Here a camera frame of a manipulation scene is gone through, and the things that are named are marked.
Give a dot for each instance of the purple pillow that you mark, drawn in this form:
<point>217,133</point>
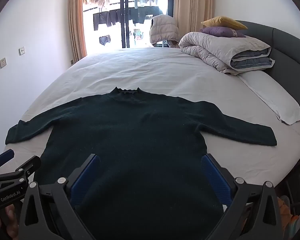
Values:
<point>220,31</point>

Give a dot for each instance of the white pillow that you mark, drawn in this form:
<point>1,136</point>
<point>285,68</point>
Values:
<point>272,95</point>

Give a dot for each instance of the beige curtain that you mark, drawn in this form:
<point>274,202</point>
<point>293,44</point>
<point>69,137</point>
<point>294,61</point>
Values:
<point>76,17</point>
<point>192,5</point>

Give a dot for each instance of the orange cloth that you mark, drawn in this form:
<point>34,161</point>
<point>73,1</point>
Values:
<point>285,215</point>

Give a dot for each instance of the person's left hand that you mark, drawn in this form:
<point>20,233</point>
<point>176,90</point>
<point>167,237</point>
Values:
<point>11,220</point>

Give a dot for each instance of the yellow pillow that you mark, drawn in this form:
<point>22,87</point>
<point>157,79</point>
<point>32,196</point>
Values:
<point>222,22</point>

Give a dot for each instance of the beige puffer jacket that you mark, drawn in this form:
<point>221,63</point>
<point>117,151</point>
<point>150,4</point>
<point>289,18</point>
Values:
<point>163,30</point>

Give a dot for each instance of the colourful hanging cloth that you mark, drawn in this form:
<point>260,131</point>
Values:
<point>138,34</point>

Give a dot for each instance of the white wall socket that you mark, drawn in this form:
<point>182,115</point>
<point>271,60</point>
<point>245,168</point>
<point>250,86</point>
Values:
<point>3,62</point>
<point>22,51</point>

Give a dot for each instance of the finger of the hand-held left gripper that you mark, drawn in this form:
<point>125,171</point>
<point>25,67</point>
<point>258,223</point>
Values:
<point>31,163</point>
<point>3,156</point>

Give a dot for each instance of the dark green sweater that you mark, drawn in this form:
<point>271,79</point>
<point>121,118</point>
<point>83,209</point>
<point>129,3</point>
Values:
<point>140,130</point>

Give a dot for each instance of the dark grey bed headboard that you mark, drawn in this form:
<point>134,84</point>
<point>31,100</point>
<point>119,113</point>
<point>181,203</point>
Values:
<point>290,55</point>

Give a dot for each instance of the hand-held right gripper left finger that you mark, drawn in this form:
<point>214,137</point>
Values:
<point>86,177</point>

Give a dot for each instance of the folded grey duvet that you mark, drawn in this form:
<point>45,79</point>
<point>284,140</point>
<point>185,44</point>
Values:
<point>215,47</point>

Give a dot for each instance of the row of dark hanging clothes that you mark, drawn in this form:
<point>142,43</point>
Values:
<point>107,17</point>

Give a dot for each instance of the dark hanging shorts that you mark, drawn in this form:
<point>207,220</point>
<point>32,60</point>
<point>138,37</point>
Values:
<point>104,40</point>

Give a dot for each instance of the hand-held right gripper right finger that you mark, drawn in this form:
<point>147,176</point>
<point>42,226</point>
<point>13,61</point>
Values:
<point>216,180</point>

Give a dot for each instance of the round bed with white sheet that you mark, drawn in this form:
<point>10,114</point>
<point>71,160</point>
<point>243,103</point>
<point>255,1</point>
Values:
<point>165,70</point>

